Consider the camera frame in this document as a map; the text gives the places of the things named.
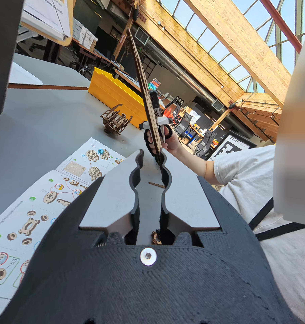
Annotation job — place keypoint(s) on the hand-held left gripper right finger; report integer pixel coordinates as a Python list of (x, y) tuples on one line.
[(190, 202)]

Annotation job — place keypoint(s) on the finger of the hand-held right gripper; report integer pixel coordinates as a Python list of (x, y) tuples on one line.
[(143, 125), (165, 121)]

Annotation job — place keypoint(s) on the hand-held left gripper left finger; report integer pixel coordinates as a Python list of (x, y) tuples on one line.
[(109, 202)]

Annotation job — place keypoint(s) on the wooden laser-cut parts sheet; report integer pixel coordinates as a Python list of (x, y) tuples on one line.
[(142, 83)]

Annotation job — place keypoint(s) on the person's right forearm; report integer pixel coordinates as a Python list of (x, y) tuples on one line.
[(193, 164)]

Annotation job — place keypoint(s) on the person's right hand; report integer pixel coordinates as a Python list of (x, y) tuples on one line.
[(174, 145)]

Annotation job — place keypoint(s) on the black office chair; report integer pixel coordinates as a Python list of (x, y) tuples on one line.
[(205, 144), (184, 125)]

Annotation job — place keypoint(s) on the wooden mechanical model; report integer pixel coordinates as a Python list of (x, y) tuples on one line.
[(114, 120)]

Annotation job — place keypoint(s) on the thin wooden stick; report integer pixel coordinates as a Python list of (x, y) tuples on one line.
[(156, 184)]

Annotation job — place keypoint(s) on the stacked yellow bins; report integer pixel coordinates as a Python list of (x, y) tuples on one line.
[(112, 93)]

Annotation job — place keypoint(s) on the black white marker board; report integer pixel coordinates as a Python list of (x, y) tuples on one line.
[(233, 148)]

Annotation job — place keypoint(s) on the assembly instruction booklet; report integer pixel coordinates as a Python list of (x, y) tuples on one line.
[(41, 182)]

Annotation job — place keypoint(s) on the stack of white boxes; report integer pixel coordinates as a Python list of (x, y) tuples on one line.
[(85, 35)]

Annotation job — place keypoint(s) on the instruction poster on stand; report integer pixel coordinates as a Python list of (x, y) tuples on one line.
[(69, 38)]

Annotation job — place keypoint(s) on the white stand base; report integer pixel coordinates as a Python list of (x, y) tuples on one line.
[(23, 76)]

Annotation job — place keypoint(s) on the black model kit box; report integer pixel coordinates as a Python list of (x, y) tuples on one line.
[(3, 63)]

